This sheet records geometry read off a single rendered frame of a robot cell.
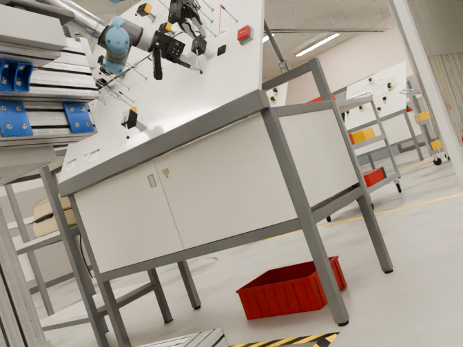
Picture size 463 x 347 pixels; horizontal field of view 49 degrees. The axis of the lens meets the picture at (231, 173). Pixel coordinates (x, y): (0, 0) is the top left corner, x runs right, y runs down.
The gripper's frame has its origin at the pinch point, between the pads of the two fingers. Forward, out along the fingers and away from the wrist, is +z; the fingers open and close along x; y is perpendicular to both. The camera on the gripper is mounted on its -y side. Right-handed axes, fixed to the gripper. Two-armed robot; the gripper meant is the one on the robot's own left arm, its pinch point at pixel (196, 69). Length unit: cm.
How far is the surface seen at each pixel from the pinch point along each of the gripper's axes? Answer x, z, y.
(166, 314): 39, 52, -129
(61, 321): 35, 0, -143
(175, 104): 7.4, 0.1, -16.5
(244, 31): -5.3, 9.3, 20.7
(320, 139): -15, 54, -4
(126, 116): 12.3, -15.0, -29.3
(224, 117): -20.4, 11.0, -9.9
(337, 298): -61, 61, -47
